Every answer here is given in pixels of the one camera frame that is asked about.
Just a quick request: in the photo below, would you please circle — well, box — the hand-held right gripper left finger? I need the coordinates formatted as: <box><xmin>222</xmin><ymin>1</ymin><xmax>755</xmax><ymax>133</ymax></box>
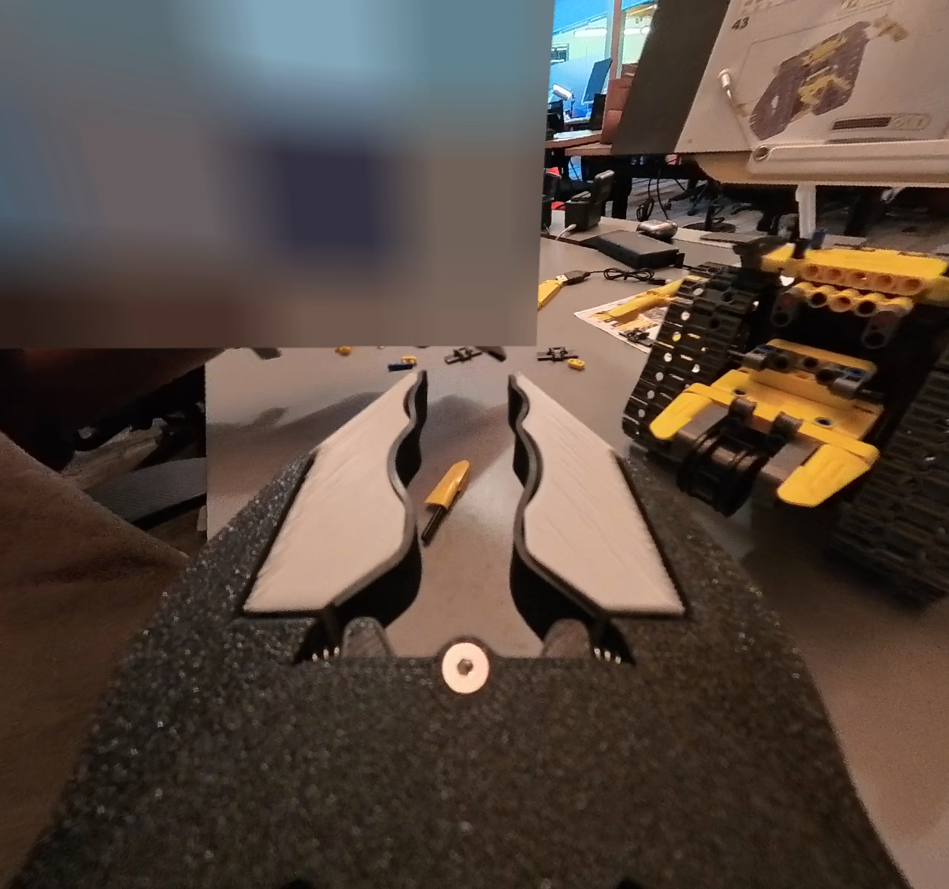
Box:
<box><xmin>241</xmin><ymin>369</ymin><xmax>430</xmax><ymax>656</ymax></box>

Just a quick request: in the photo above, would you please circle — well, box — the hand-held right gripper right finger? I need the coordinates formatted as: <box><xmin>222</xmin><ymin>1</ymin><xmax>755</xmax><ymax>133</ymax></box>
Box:
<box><xmin>509</xmin><ymin>374</ymin><xmax>687</xmax><ymax>645</ymax></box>

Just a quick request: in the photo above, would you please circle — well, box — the yellow plastic toy piece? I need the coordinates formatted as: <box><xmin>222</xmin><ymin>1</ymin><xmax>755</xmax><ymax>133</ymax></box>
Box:
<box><xmin>424</xmin><ymin>459</ymin><xmax>471</xmax><ymax>510</ymax></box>

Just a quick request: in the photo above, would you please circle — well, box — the black office chair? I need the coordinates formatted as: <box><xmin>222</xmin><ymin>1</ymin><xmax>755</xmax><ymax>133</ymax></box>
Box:
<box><xmin>63</xmin><ymin>385</ymin><xmax>209</xmax><ymax>530</ymax></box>

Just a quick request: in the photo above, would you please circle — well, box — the yellow black tracked toy vehicle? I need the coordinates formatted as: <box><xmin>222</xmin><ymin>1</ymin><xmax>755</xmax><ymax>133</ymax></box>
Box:
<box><xmin>621</xmin><ymin>233</ymin><xmax>949</xmax><ymax>608</ymax></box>

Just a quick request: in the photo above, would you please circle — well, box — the instruction booklet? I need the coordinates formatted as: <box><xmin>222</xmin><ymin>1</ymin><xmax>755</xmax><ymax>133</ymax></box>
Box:
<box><xmin>574</xmin><ymin>277</ymin><xmax>701</xmax><ymax>352</ymax></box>

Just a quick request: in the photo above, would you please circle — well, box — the person's brown shirt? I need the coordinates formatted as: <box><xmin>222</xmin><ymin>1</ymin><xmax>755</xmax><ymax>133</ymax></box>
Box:
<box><xmin>0</xmin><ymin>429</ymin><xmax>194</xmax><ymax>868</ymax></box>

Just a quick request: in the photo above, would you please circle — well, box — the black box device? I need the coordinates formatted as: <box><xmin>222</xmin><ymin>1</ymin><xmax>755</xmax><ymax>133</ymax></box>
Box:
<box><xmin>582</xmin><ymin>231</ymin><xmax>683</xmax><ymax>269</ymax></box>

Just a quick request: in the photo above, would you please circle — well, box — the black battery charger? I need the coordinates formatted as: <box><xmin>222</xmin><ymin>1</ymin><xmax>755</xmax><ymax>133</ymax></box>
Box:
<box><xmin>565</xmin><ymin>170</ymin><xmax>618</xmax><ymax>234</ymax></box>

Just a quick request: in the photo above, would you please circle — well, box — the brown top office desk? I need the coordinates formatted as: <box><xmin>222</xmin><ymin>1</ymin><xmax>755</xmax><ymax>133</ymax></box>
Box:
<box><xmin>545</xmin><ymin>129</ymin><xmax>616</xmax><ymax>156</ymax></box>

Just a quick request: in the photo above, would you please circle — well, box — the white stand base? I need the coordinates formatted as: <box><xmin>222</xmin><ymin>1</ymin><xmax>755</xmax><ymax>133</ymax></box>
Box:
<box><xmin>697</xmin><ymin>66</ymin><xmax>949</xmax><ymax>245</ymax></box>

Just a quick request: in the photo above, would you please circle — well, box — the dark grey panel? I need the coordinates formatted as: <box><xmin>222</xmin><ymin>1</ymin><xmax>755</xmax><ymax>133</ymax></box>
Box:
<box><xmin>611</xmin><ymin>0</ymin><xmax>738</xmax><ymax>156</ymax></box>

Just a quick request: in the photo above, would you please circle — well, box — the open instruction manual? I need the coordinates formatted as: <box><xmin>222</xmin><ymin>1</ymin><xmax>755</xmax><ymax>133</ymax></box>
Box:
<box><xmin>676</xmin><ymin>0</ymin><xmax>949</xmax><ymax>156</ymax></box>

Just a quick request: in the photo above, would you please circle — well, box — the black usb cable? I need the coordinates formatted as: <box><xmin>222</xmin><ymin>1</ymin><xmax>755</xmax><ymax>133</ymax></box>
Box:
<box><xmin>560</xmin><ymin>266</ymin><xmax>672</xmax><ymax>286</ymax></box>

